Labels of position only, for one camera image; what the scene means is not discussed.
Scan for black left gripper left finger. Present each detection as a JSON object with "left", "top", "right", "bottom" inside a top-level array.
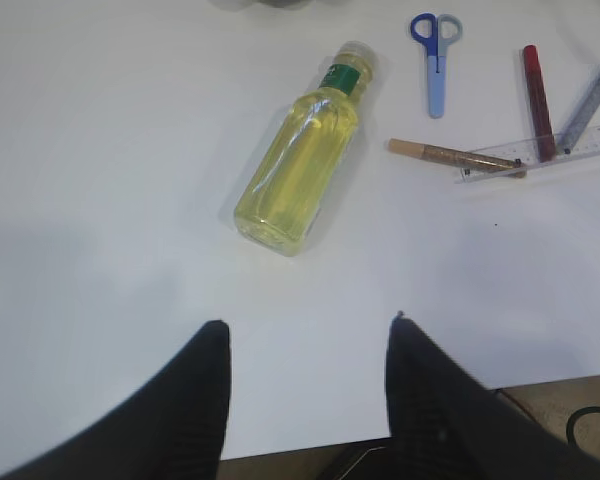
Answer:
[{"left": 4, "top": 320, "right": 230, "bottom": 479}]

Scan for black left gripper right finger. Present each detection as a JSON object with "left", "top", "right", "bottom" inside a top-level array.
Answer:
[{"left": 387, "top": 314, "right": 600, "bottom": 479}]

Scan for clear plastic ruler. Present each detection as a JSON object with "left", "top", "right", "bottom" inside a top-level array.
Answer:
[{"left": 456, "top": 125, "right": 600, "bottom": 183}]

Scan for translucent green wavy plate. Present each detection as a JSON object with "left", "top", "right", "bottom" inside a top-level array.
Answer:
[{"left": 211, "top": 0, "right": 311, "bottom": 11}]

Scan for gold glitter marker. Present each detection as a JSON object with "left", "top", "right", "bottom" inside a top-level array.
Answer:
[{"left": 387, "top": 138, "right": 526, "bottom": 178}]

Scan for yellow oil bottle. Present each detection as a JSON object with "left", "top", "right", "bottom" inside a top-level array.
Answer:
[{"left": 233, "top": 41, "right": 376, "bottom": 256}]

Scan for red glitter marker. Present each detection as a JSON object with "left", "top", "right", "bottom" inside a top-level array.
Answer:
[{"left": 522, "top": 45, "right": 556, "bottom": 163}]

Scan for silver glitter marker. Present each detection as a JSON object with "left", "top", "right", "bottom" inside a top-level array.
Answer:
[{"left": 557, "top": 74, "right": 600, "bottom": 155}]

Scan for blue scissors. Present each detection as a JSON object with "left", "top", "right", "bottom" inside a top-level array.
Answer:
[{"left": 409, "top": 13, "right": 463, "bottom": 119}]

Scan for black cable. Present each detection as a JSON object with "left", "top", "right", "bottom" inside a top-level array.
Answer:
[{"left": 494, "top": 387, "right": 600, "bottom": 449}]

